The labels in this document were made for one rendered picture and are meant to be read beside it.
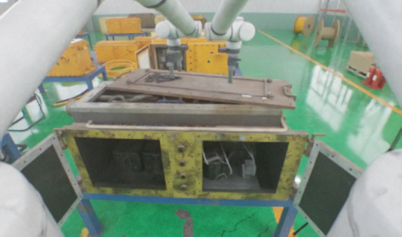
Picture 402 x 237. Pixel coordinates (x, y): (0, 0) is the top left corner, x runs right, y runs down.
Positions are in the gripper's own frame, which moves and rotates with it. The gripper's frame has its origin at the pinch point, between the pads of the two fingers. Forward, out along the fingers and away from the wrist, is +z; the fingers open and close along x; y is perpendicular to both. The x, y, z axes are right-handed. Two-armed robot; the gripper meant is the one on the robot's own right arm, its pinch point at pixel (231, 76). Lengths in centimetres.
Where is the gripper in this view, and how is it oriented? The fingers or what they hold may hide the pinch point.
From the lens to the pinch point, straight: 127.0
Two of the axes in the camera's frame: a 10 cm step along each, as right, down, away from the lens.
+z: 0.1, 8.7, 4.9
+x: 2.6, -4.7, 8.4
